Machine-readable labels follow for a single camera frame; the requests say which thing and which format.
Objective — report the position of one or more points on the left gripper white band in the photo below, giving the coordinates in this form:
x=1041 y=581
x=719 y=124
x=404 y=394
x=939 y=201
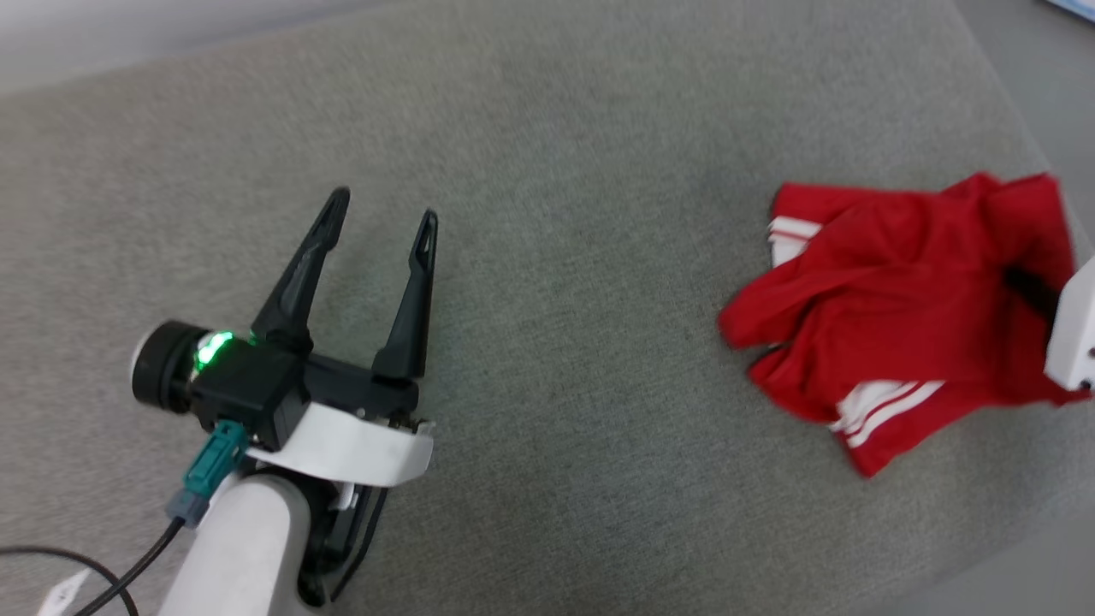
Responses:
x=359 y=441

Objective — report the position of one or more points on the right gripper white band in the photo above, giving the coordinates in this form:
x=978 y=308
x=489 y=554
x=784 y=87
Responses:
x=1076 y=342

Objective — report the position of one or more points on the red shirt with white sleeves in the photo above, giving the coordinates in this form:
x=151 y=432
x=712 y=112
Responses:
x=898 y=299

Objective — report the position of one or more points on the white blue flat object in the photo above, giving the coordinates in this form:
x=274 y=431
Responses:
x=1074 y=7

